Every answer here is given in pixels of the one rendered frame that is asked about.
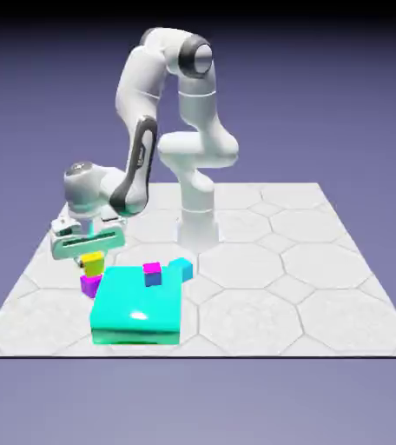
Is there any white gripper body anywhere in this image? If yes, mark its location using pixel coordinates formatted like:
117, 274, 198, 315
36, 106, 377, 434
49, 225, 127, 261

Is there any small yellow cube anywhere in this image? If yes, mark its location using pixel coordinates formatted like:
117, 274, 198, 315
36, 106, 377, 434
81, 251, 106, 278

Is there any small purple cube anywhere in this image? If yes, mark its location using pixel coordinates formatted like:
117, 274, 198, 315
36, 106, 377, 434
79, 274, 102, 300

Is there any small light blue cube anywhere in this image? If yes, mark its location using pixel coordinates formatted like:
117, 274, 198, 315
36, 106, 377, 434
168, 256, 195, 283

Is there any large cyan box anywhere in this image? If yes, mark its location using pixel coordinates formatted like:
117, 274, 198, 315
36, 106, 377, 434
89, 264, 184, 346

